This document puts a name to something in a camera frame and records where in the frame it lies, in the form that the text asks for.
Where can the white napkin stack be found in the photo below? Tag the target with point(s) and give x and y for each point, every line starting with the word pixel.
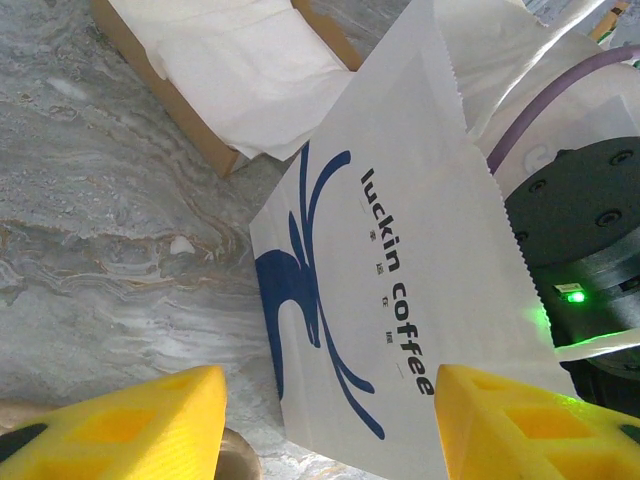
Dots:
pixel 240 60

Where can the brown cardboard tray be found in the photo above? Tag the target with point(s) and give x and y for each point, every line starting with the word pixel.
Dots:
pixel 190 120

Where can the white paper takeout bag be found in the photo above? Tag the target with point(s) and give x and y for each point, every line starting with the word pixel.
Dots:
pixel 400 200

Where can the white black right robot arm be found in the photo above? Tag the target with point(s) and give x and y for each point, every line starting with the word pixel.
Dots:
pixel 580 115

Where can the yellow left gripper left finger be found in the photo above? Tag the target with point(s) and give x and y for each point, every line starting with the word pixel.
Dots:
pixel 125 435

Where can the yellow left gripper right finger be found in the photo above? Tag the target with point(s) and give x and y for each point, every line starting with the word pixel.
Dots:
pixel 525 435

